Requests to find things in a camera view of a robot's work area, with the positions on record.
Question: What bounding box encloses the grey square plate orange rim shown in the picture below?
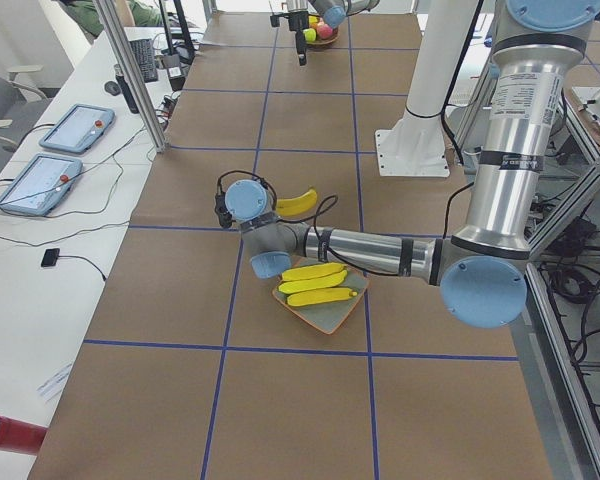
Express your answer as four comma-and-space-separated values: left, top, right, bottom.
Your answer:
272, 259, 369, 334

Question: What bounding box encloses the black keyboard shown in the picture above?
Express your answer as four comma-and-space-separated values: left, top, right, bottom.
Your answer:
129, 39, 159, 83

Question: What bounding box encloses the grey aluminium frame post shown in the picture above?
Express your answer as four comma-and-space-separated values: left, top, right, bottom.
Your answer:
93, 0, 167, 153

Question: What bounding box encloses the small black puck device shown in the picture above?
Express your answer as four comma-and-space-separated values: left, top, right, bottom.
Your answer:
40, 248, 60, 268

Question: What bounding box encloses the teach pendant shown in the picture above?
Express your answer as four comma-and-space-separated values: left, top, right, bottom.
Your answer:
0, 153, 83, 216
38, 104, 115, 154

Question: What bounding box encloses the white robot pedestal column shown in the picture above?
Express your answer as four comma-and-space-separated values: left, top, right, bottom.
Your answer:
375, 0, 482, 178

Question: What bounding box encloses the teach pendant near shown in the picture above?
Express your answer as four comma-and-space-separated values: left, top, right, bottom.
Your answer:
0, 153, 83, 216

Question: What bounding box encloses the teach pendant far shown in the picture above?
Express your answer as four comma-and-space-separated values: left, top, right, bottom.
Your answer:
38, 104, 115, 154

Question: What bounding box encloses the red apple upper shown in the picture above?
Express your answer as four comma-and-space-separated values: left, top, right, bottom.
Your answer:
315, 22, 333, 40

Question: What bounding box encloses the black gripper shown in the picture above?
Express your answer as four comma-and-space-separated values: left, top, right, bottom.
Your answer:
288, 9, 309, 66

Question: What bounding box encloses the yellow banana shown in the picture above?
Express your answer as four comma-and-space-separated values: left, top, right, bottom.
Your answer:
278, 270, 348, 295
286, 287, 358, 307
281, 262, 346, 282
275, 187, 318, 217

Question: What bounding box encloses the woven brown basket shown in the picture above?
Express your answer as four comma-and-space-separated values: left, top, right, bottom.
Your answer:
306, 29, 339, 47

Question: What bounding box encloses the red cylinder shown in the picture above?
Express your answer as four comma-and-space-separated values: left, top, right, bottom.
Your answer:
0, 415, 47, 455

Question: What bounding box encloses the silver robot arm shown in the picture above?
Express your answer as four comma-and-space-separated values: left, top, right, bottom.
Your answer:
215, 1, 600, 328
270, 0, 379, 66

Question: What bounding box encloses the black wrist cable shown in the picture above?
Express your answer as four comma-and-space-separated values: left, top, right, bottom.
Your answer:
214, 169, 411, 276

